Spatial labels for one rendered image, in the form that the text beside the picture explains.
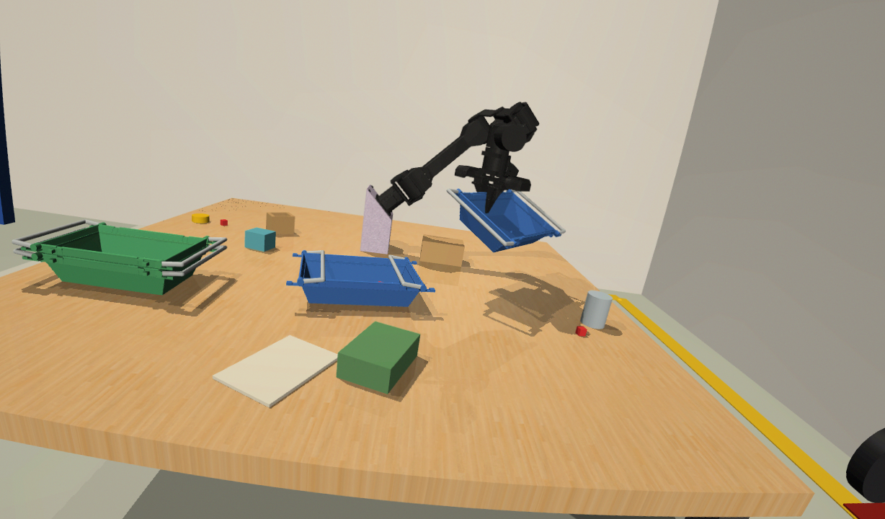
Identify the blue plastic tray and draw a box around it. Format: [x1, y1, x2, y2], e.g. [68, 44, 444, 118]
[286, 250, 435, 307]
[447, 188, 566, 252]

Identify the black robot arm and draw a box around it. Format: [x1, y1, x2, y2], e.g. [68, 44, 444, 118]
[376, 102, 539, 216]

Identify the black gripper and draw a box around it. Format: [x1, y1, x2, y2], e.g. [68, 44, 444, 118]
[455, 147, 531, 213]

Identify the green rectangular block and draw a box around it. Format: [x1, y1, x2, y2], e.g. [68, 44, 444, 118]
[337, 321, 420, 394]

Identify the cream flat rectangular pad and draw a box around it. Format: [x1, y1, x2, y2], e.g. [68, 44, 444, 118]
[213, 335, 337, 407]

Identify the grey cylinder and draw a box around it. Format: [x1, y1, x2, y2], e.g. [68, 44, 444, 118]
[580, 290, 613, 329]

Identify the light blue cube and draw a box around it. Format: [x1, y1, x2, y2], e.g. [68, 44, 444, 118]
[244, 227, 276, 252]

